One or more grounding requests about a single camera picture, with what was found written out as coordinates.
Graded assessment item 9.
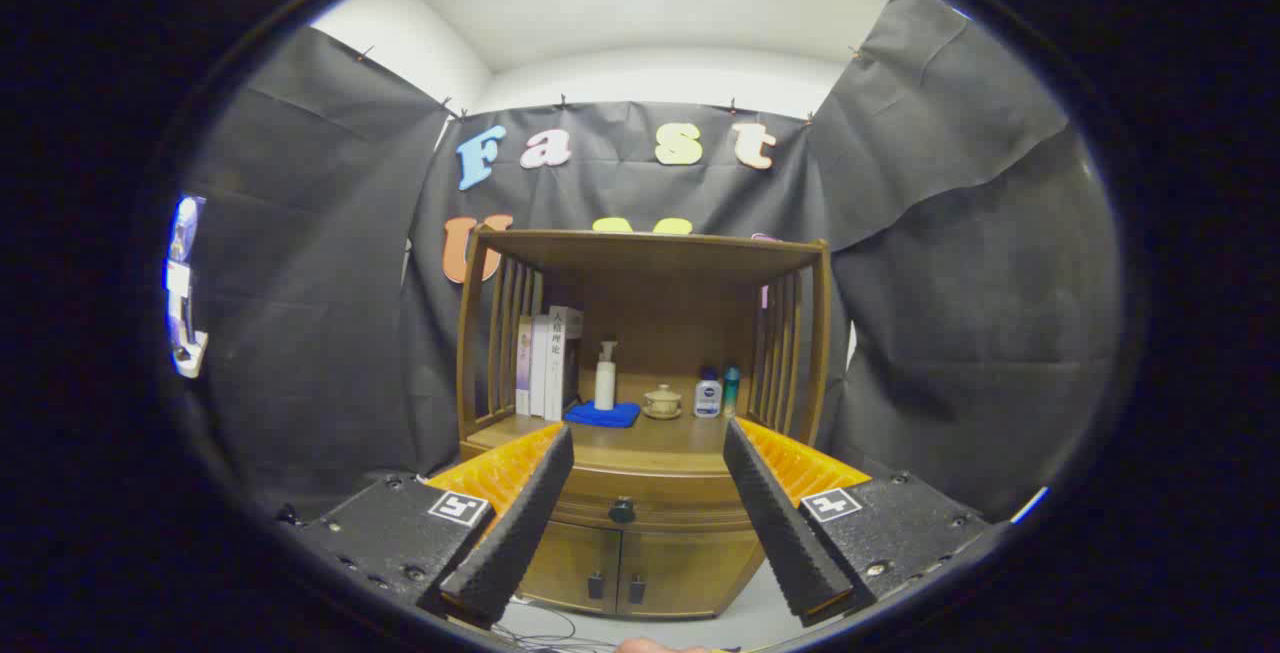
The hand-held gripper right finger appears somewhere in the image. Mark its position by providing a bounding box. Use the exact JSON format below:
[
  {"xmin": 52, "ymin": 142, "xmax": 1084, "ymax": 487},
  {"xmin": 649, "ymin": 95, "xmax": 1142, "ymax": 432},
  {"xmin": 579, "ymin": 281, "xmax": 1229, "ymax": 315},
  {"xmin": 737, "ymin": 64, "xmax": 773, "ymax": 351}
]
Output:
[{"xmin": 722, "ymin": 417, "xmax": 996, "ymax": 627}]

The purple spine book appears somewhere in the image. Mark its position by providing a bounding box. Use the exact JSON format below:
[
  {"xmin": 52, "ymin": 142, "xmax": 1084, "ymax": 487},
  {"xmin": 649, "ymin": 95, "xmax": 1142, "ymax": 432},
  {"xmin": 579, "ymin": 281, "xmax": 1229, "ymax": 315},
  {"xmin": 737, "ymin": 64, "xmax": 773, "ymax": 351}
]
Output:
[{"xmin": 516, "ymin": 318, "xmax": 534, "ymax": 417}]

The wooden cabinet door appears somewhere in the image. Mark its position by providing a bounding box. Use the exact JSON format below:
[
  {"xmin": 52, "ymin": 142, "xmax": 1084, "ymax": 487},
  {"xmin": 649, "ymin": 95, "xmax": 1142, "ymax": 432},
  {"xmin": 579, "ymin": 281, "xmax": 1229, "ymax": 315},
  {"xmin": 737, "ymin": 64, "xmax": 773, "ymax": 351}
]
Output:
[
  {"xmin": 518, "ymin": 519, "xmax": 623, "ymax": 616},
  {"xmin": 618, "ymin": 527, "xmax": 763, "ymax": 621}
]

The white book with portrait cover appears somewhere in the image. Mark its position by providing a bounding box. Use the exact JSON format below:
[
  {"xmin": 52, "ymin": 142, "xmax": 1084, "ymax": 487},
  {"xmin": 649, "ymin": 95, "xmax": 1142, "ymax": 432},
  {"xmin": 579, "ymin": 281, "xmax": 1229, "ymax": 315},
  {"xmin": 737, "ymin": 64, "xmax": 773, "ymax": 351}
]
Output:
[{"xmin": 545, "ymin": 306, "xmax": 585, "ymax": 422}]

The wooden cabinet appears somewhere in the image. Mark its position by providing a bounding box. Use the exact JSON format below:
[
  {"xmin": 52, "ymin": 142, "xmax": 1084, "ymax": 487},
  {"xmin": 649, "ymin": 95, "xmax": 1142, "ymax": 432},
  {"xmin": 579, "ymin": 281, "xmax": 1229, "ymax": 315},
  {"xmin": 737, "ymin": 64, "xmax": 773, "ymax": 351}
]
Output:
[{"xmin": 455, "ymin": 228, "xmax": 833, "ymax": 621}]

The black backdrop cloth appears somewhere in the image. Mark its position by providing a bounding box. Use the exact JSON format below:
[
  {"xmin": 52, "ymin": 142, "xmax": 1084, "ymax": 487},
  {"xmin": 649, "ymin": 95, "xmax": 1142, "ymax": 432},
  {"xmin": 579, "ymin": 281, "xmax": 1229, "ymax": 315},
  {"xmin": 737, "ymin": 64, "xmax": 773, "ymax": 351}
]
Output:
[{"xmin": 180, "ymin": 0, "xmax": 1126, "ymax": 524}]

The bright white object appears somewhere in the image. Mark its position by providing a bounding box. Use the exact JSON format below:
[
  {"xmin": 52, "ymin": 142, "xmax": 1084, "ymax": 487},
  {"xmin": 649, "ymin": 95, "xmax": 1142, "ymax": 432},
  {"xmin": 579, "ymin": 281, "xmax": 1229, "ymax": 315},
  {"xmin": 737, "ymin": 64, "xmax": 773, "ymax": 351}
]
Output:
[{"xmin": 165, "ymin": 195, "xmax": 209, "ymax": 379}]

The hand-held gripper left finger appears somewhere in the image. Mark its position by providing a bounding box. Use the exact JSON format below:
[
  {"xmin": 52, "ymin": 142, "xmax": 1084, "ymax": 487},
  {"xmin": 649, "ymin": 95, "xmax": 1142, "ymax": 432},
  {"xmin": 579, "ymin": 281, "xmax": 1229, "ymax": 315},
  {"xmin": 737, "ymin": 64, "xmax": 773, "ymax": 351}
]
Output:
[{"xmin": 285, "ymin": 421, "xmax": 576, "ymax": 629}]

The tangle of floor cables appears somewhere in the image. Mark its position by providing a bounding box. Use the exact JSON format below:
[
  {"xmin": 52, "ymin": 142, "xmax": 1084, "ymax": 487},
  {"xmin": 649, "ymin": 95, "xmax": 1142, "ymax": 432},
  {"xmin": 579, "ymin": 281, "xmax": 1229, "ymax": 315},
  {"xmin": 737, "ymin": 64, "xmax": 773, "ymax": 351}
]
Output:
[{"xmin": 495, "ymin": 598, "xmax": 621, "ymax": 652}]

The wooden countertop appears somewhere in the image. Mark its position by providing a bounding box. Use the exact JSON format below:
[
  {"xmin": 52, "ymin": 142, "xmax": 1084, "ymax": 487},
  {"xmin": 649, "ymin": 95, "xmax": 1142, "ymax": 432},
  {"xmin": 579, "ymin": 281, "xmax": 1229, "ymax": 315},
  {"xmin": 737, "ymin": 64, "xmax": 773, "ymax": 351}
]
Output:
[{"xmin": 462, "ymin": 373, "xmax": 739, "ymax": 479}]

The blue cloth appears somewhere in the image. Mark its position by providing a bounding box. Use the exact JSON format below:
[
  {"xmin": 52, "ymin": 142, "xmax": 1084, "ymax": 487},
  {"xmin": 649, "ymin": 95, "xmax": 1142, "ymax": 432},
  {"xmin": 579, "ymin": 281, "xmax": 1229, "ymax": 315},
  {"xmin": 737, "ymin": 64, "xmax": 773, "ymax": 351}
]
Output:
[{"xmin": 563, "ymin": 400, "xmax": 642, "ymax": 429}]

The white pump bottle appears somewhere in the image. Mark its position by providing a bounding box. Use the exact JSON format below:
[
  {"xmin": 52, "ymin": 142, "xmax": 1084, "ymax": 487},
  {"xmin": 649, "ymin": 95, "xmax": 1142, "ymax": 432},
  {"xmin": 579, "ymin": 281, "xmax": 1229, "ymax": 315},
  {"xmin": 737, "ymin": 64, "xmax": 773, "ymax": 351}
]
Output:
[{"xmin": 594, "ymin": 340, "xmax": 619, "ymax": 412}]

